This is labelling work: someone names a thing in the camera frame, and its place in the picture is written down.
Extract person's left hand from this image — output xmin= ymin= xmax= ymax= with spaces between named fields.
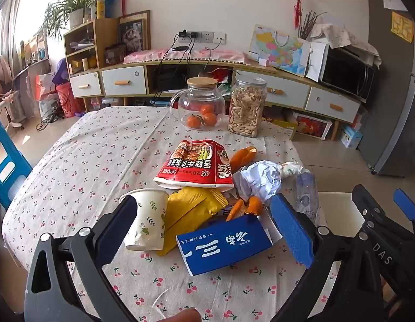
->
xmin=164 ymin=308 xmax=202 ymax=322

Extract map print paper bag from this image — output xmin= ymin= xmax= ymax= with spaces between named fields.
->
xmin=248 ymin=24 xmax=330 ymax=82

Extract blue watering can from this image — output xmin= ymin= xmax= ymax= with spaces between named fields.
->
xmin=102 ymin=0 xmax=122 ymax=17

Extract yellow cardboard box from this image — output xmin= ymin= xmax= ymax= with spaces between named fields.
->
xmin=263 ymin=116 xmax=298 ymax=140

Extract purple bag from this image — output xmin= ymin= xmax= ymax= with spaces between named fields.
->
xmin=52 ymin=58 xmax=72 ymax=86

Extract orange and white plastic bag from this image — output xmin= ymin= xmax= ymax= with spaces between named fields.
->
xmin=34 ymin=74 xmax=57 ymax=101

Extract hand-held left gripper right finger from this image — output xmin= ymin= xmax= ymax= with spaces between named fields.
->
xmin=269 ymin=195 xmax=392 ymax=322

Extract blue plastic stool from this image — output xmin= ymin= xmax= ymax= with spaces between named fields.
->
xmin=0 ymin=119 xmax=33 ymax=210

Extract pink cloth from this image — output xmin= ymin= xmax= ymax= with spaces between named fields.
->
xmin=123 ymin=47 xmax=248 ymax=66

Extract grey refrigerator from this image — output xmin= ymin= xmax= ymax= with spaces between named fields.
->
xmin=357 ymin=0 xmax=415 ymax=177

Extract blue cardboard box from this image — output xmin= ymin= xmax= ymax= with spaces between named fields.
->
xmin=175 ymin=208 xmax=283 ymax=276

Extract framed cat picture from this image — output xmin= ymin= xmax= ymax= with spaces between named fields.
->
xmin=117 ymin=10 xmax=151 ymax=53

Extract red picture box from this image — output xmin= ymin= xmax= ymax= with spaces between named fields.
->
xmin=293 ymin=112 xmax=332 ymax=140

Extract long wooden cabinet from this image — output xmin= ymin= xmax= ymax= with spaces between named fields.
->
xmin=69 ymin=58 xmax=366 ymax=141

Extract wooden shelf unit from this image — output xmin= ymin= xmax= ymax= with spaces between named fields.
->
xmin=64 ymin=18 xmax=119 ymax=74

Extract clear jar of seeds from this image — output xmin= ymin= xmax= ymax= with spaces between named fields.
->
xmin=226 ymin=75 xmax=268 ymax=138

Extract white wall sockets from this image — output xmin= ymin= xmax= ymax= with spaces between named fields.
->
xmin=175 ymin=31 xmax=226 ymax=43

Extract blue and white carton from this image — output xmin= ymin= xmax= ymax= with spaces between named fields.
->
xmin=340 ymin=126 xmax=363 ymax=149

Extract white drawer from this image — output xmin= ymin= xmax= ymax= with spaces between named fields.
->
xmin=305 ymin=87 xmax=360 ymax=123
xmin=235 ymin=70 xmax=311 ymax=109
xmin=102 ymin=65 xmax=147 ymax=96
xmin=70 ymin=72 xmax=103 ymax=98

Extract clear plastic bottle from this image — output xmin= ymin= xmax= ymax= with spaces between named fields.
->
xmin=295 ymin=171 xmax=320 ymax=225

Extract small orange peel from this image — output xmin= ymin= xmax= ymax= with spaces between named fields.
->
xmin=225 ymin=195 xmax=264 ymax=222

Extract pale patterned cloth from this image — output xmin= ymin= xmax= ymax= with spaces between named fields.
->
xmin=310 ymin=23 xmax=382 ymax=69

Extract long orange peel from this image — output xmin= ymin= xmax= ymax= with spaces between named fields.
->
xmin=229 ymin=146 xmax=258 ymax=175

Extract glass teapot with wooden lid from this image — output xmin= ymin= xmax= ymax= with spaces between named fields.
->
xmin=169 ymin=77 xmax=226 ymax=131

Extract cherry print tablecloth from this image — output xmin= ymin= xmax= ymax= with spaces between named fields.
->
xmin=1 ymin=105 xmax=332 ymax=322

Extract potted green plant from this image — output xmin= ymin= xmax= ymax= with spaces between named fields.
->
xmin=43 ymin=0 xmax=112 ymax=29

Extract yellow snack wrapper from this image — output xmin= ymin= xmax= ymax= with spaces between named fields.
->
xmin=156 ymin=188 xmax=230 ymax=256

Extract yellow paper note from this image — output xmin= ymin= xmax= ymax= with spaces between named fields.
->
xmin=391 ymin=12 xmax=414 ymax=42

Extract leaf print paper cup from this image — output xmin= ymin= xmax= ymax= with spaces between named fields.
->
xmin=119 ymin=189 xmax=170 ymax=251

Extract tangle of floor cables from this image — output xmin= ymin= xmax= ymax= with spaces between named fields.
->
xmin=36 ymin=102 xmax=65 ymax=131

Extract black microwave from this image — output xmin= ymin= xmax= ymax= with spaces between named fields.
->
xmin=320 ymin=45 xmax=376 ymax=103

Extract cluttered storage rack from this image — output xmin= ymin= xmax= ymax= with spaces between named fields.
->
xmin=13 ymin=27 xmax=53 ymax=108

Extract red hanging ornament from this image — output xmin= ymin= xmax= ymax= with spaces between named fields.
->
xmin=290 ymin=0 xmax=317 ymax=29

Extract red noodle packet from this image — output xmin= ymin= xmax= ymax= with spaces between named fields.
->
xmin=153 ymin=139 xmax=235 ymax=190

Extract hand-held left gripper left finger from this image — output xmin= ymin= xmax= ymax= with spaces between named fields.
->
xmin=24 ymin=195 xmax=138 ymax=322

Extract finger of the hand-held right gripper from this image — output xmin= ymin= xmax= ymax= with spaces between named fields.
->
xmin=351 ymin=184 xmax=415 ymax=322
xmin=393 ymin=189 xmax=415 ymax=252

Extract bundle of dry twigs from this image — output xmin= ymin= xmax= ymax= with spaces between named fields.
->
xmin=296 ymin=10 xmax=329 ymax=41

